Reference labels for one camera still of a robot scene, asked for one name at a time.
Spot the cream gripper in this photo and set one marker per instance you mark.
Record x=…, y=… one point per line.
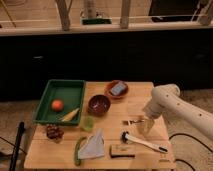
x=146, y=125

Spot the silver metal fork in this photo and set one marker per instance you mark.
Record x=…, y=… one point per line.
x=130, y=122

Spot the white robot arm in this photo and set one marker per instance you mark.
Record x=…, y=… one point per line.
x=167, y=97

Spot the green plastic cup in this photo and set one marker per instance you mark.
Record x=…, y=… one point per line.
x=88, y=124

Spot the brown block eraser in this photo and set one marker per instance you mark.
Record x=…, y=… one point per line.
x=121, y=150

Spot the blue sponge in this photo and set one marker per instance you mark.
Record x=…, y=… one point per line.
x=118, y=88

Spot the orange plate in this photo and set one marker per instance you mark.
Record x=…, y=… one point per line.
x=110, y=85

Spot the dark brown bowl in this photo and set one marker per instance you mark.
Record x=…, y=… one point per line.
x=99, y=105

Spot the grey folded cloth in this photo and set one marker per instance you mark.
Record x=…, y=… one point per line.
x=93, y=148

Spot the yellow corn cob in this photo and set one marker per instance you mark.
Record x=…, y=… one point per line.
x=70, y=115

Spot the green plastic tray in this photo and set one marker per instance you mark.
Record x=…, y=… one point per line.
x=71, y=92

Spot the orange tomato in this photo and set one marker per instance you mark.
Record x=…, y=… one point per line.
x=57, y=105

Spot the brown pine cone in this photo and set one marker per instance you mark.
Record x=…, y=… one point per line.
x=54, y=132

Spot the green base stand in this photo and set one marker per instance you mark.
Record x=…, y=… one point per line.
x=96, y=21

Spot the black tripod leg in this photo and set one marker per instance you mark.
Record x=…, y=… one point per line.
x=16, y=148

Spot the white handled brush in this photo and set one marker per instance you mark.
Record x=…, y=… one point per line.
x=127, y=137

